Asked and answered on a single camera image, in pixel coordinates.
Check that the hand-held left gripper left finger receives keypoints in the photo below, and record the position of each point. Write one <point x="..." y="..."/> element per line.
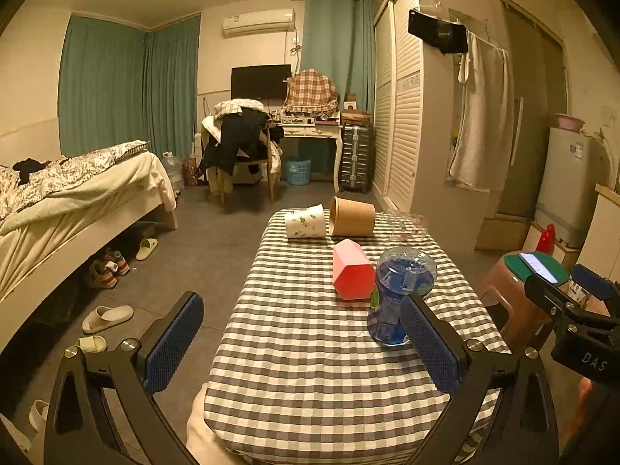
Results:
<point x="174" y="344"/>

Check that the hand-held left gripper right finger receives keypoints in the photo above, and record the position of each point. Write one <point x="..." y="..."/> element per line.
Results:
<point x="428" y="348"/>

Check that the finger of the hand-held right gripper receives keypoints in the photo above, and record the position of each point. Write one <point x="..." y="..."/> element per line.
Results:
<point x="547" y="295"/>
<point x="595" y="283"/>

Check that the person's right forearm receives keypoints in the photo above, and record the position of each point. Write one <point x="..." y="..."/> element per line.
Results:
<point x="593" y="433"/>

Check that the blue translucent plastic cup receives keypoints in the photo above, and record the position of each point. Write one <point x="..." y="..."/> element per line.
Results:
<point x="395" y="295"/>

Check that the pink hexagonal cup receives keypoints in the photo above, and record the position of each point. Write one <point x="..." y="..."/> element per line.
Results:
<point x="352" y="271"/>

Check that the clear plastic cup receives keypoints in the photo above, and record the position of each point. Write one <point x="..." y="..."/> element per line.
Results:
<point x="404" y="225"/>

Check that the brown paper cup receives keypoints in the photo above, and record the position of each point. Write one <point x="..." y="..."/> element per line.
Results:
<point x="353" y="217"/>

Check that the white floral paper cup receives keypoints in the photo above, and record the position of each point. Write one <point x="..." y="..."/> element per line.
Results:
<point x="305" y="223"/>

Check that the smartphone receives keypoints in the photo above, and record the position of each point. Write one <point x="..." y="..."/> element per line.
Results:
<point x="538" y="265"/>

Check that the white storage box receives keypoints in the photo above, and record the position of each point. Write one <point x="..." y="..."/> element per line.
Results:
<point x="564" y="254"/>

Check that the brown plastic stool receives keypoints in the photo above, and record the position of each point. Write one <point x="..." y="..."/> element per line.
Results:
<point x="499" y="290"/>

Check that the white side cabinet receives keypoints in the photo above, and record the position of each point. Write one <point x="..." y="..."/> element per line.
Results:
<point x="603" y="232"/>

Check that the red bottle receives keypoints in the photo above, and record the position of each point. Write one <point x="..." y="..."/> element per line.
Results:
<point x="546" y="240"/>

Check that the beige slipper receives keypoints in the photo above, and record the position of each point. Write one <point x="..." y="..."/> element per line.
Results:
<point x="106" y="318"/>

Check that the pale green slipper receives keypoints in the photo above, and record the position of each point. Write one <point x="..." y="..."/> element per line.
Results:
<point x="147" y="249"/>
<point x="91" y="344"/>

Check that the white sneaker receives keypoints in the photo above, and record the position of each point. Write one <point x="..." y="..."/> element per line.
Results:
<point x="118" y="261"/>
<point x="104" y="276"/>

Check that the small white refrigerator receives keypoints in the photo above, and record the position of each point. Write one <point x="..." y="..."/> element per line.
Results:
<point x="569" y="184"/>

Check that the checkered cloth table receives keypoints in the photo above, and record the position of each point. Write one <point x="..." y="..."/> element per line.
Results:
<point x="310" y="348"/>

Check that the bed with beige bedding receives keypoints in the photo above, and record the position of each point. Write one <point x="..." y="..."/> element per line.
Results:
<point x="97" y="242"/>

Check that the white shoe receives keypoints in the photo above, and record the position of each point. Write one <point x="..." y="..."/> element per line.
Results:
<point x="39" y="414"/>

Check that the pink plastic basin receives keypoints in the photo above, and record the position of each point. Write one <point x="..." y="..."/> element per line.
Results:
<point x="569" y="121"/>

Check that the large water jug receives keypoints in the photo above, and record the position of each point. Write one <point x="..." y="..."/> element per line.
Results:
<point x="173" y="172"/>

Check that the patterned bag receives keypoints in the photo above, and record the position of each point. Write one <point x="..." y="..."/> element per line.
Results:
<point x="190" y="172"/>

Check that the floral duvet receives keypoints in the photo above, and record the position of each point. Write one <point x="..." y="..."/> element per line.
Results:
<point x="72" y="189"/>

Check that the frosted glass door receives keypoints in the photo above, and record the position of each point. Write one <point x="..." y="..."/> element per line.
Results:
<point x="528" y="106"/>

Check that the white hanging towel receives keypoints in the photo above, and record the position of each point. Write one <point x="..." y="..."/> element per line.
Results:
<point x="479" y="116"/>

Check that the wooden chair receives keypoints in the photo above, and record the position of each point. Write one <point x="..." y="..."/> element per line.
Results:
<point x="268" y="164"/>

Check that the grey ribbed suitcase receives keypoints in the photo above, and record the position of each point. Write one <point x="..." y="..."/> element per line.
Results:
<point x="355" y="157"/>

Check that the blue laundry basket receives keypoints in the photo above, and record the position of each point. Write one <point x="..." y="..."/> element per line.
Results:
<point x="298" y="170"/>

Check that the chair with clothes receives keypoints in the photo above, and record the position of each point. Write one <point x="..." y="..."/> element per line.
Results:
<point x="232" y="135"/>

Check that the white louvered wardrobe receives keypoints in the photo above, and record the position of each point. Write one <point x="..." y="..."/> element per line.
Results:
<point x="407" y="106"/>

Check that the flat cardboard box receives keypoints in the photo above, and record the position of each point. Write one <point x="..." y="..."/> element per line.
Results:
<point x="356" y="117"/>

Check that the white wooden desk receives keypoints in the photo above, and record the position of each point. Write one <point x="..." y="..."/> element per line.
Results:
<point x="310" y="131"/>

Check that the teal curtain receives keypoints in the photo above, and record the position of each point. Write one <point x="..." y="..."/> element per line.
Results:
<point x="172" y="87"/>
<point x="101" y="87"/>
<point x="339" y="38"/>

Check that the black monitor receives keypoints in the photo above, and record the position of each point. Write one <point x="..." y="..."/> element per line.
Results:
<point x="259" y="82"/>

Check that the plaid cloth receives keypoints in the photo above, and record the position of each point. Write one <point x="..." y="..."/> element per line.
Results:
<point x="310" y="89"/>

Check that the black hanging garment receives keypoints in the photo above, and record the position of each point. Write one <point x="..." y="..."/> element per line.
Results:
<point x="438" y="31"/>

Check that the white air conditioner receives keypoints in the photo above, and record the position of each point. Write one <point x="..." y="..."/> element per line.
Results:
<point x="259" y="22"/>

